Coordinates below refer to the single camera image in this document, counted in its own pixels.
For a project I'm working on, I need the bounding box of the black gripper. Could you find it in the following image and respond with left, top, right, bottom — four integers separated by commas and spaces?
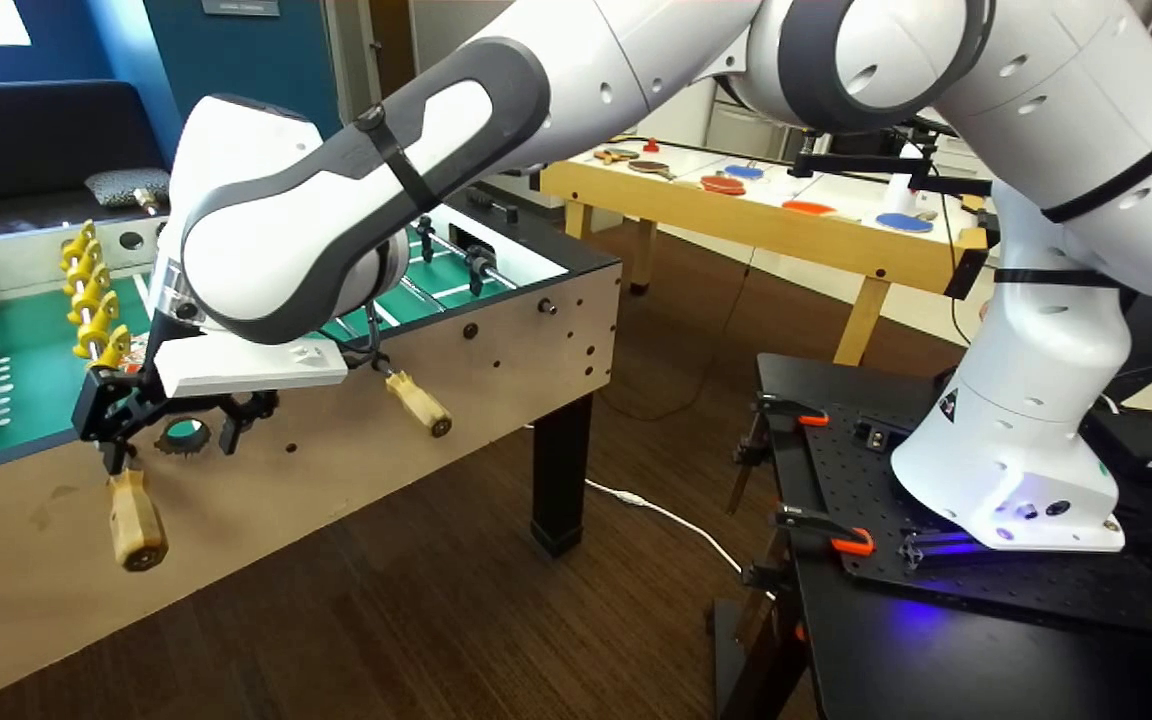
71, 368, 285, 481

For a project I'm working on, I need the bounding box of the five yellow figure foosball rod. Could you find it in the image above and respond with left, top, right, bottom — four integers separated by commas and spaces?
57, 216, 174, 577

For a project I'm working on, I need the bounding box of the foosball table with green field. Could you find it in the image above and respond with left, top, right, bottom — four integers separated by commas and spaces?
0, 175, 628, 718

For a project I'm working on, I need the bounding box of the five black figure foosball rod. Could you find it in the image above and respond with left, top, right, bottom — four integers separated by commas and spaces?
127, 180, 167, 225

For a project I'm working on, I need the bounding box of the three yellow figure foosball rod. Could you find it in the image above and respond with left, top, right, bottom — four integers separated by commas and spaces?
357, 337, 456, 442

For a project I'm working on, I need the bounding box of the two black figure foosball rod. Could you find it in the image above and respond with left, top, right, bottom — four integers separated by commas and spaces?
407, 216, 446, 274

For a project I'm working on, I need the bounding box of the dark sofa bench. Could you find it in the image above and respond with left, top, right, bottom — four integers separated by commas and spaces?
0, 77, 179, 233

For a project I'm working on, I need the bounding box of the black goalie foosball rod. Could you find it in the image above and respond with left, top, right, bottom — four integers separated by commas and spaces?
447, 225, 505, 297

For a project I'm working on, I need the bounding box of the yellow wooden game table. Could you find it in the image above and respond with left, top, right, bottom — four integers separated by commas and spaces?
536, 134, 998, 374

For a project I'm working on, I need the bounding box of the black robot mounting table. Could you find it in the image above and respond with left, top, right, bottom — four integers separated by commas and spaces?
708, 354, 1152, 720

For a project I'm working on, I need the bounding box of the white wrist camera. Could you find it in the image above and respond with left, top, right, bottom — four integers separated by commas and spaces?
151, 332, 354, 400

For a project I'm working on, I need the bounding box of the white floor cable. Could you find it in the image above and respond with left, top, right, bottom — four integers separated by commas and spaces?
585, 477, 751, 584

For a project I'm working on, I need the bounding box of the orange handled bar clamp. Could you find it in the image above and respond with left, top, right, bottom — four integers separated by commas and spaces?
771, 500, 881, 569
731, 393, 836, 518

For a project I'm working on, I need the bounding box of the black table clamp mount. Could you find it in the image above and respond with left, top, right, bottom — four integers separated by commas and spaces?
946, 239, 998, 304

